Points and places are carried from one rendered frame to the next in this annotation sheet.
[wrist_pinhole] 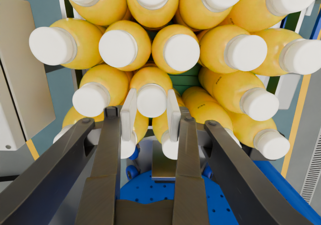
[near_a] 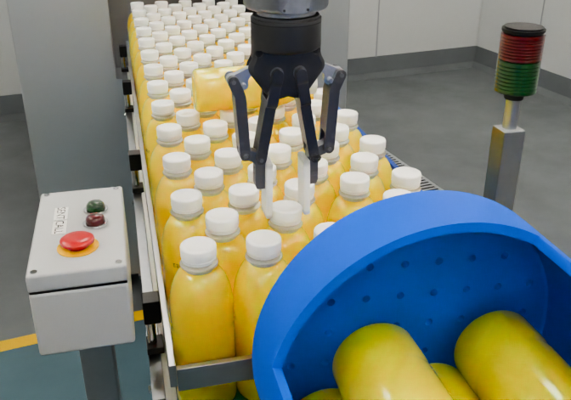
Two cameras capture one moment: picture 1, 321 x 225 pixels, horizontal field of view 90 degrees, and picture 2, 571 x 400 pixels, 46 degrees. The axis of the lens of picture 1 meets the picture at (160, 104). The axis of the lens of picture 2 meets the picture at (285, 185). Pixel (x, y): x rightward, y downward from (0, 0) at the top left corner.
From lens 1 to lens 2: 0.81 m
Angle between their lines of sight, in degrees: 86
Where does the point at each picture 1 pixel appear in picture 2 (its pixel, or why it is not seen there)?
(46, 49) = (184, 195)
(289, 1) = (361, 160)
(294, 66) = (398, 176)
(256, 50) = (358, 175)
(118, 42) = (245, 186)
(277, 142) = not seen: hidden behind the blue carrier
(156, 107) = (291, 207)
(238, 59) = (347, 179)
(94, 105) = (228, 215)
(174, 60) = (294, 186)
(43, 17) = not seen: outside the picture
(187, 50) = not seen: hidden behind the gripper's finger
